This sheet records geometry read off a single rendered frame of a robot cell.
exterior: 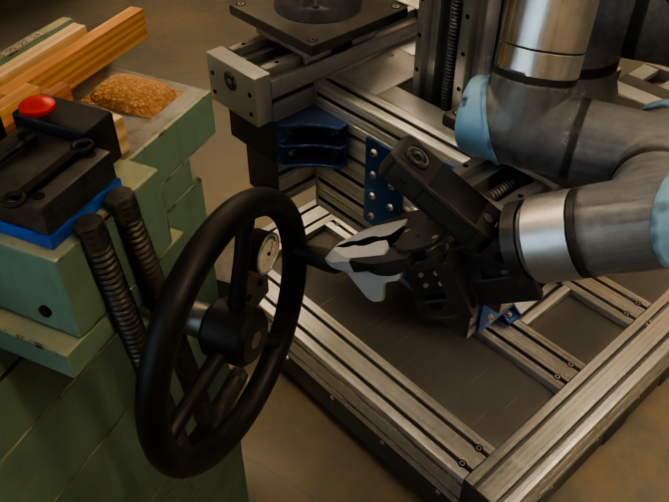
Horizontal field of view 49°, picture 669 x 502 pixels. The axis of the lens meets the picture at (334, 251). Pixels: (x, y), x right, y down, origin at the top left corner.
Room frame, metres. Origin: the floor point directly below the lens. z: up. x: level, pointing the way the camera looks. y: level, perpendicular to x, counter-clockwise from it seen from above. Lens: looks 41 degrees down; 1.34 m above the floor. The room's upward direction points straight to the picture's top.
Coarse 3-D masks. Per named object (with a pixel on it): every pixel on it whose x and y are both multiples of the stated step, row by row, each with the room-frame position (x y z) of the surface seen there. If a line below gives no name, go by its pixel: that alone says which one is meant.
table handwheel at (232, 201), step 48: (240, 192) 0.53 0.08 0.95; (192, 240) 0.46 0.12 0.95; (240, 240) 0.51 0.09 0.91; (288, 240) 0.58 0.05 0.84; (192, 288) 0.42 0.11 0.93; (240, 288) 0.49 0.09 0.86; (288, 288) 0.58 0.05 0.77; (192, 336) 0.48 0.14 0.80; (240, 336) 0.46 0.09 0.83; (288, 336) 0.56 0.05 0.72; (144, 384) 0.37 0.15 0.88; (192, 384) 0.42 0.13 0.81; (144, 432) 0.35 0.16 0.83; (240, 432) 0.45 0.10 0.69
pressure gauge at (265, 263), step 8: (256, 232) 0.78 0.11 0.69; (264, 232) 0.78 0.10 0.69; (272, 232) 0.78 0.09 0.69; (256, 240) 0.76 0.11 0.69; (264, 240) 0.76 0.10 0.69; (272, 240) 0.78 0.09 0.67; (256, 248) 0.75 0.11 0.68; (264, 248) 0.76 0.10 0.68; (272, 248) 0.78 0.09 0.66; (256, 256) 0.74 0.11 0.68; (264, 256) 0.76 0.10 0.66; (272, 256) 0.78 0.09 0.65; (256, 264) 0.74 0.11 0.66; (264, 264) 0.75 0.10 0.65; (272, 264) 0.77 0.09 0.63; (256, 272) 0.74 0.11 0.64; (264, 272) 0.75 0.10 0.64
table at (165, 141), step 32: (192, 96) 0.78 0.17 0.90; (128, 128) 0.71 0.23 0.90; (160, 128) 0.71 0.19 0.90; (192, 128) 0.75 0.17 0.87; (160, 160) 0.69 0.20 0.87; (160, 256) 0.53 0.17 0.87; (0, 320) 0.44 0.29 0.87; (32, 320) 0.44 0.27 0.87; (32, 352) 0.42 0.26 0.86; (64, 352) 0.41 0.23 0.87; (96, 352) 0.43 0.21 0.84
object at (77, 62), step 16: (128, 16) 0.91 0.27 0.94; (96, 32) 0.87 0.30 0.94; (112, 32) 0.88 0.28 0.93; (128, 32) 0.91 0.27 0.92; (144, 32) 0.93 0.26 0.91; (64, 48) 0.82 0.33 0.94; (80, 48) 0.82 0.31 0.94; (96, 48) 0.85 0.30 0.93; (112, 48) 0.87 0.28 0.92; (128, 48) 0.90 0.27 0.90; (48, 64) 0.78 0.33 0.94; (64, 64) 0.79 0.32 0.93; (80, 64) 0.82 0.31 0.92; (96, 64) 0.84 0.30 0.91; (16, 80) 0.74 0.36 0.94; (32, 80) 0.75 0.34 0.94; (48, 80) 0.77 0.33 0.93; (64, 80) 0.79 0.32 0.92; (80, 80) 0.81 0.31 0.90
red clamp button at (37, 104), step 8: (32, 96) 0.56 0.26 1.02; (40, 96) 0.56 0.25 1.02; (48, 96) 0.56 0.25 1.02; (24, 104) 0.55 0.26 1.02; (32, 104) 0.54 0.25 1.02; (40, 104) 0.55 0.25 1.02; (48, 104) 0.55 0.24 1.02; (24, 112) 0.54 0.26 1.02; (32, 112) 0.54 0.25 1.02; (40, 112) 0.54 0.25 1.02; (48, 112) 0.54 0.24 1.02
